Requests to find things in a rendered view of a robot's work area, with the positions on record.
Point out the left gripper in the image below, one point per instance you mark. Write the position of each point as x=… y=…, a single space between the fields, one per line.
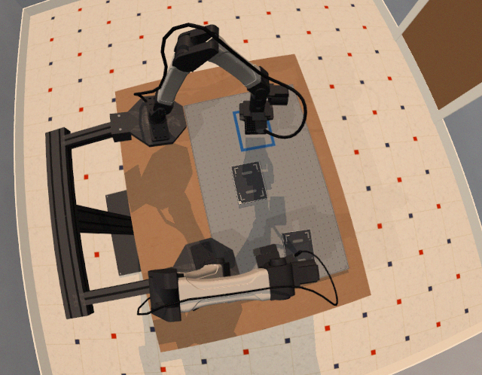
x=259 y=115

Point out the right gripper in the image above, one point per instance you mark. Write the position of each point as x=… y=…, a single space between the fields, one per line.
x=262 y=258

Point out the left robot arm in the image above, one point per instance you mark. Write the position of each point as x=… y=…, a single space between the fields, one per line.
x=192 y=51

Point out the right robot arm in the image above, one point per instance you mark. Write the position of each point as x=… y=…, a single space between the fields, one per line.
x=206 y=288

